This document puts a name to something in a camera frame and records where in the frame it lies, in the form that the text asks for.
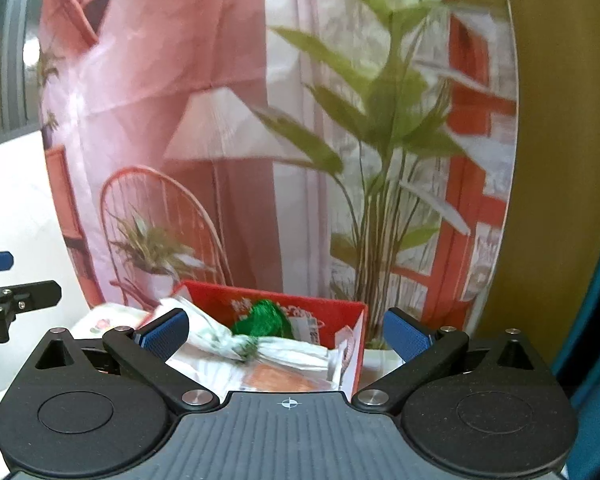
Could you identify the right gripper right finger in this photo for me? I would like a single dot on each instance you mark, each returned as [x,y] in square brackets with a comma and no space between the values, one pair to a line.
[426,353]

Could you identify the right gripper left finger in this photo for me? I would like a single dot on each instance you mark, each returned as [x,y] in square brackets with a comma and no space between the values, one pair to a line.
[142,355]

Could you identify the white floral cloth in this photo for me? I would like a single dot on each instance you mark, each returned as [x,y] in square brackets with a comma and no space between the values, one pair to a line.
[218,360]

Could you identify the orange floral oven mitt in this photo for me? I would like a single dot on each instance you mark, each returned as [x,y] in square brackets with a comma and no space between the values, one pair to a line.
[269,378]

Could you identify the printed room scene backdrop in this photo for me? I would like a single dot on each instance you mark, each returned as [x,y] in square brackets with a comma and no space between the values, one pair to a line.
[356,150]

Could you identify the green checked tablecloth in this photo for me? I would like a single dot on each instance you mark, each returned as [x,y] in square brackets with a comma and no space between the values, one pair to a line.
[93,325]

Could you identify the red strawberry cardboard box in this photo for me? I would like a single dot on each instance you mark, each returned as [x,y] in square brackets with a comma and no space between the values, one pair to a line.
[332,324]

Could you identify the green yarn ball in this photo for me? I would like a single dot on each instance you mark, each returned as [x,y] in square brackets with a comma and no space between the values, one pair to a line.
[265,319]

